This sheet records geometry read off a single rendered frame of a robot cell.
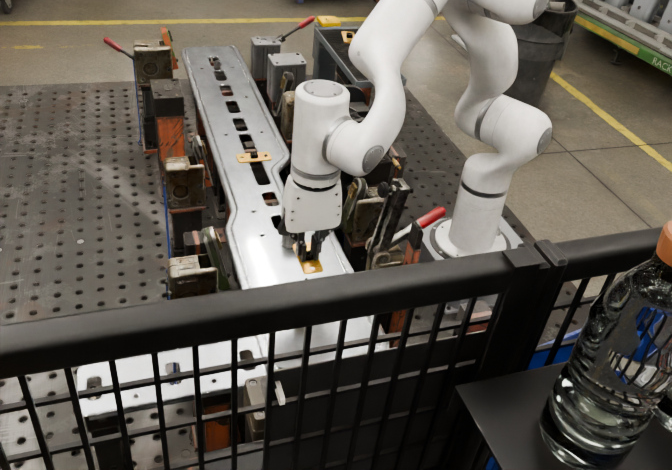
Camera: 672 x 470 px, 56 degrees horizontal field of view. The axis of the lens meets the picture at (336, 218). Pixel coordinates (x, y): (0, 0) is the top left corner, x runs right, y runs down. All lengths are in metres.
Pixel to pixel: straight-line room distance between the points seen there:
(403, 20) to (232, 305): 0.72
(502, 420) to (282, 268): 0.79
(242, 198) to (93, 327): 1.06
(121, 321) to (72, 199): 1.61
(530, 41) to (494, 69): 2.77
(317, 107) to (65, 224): 1.10
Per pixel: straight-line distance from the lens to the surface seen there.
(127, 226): 1.86
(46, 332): 0.40
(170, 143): 1.86
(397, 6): 1.04
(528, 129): 1.47
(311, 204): 1.06
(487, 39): 1.33
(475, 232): 1.65
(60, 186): 2.06
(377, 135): 0.95
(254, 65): 2.09
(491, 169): 1.54
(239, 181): 1.49
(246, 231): 1.34
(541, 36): 4.10
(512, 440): 0.52
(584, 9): 5.84
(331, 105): 0.95
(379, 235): 1.21
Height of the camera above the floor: 1.83
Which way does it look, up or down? 37 degrees down
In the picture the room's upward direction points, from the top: 7 degrees clockwise
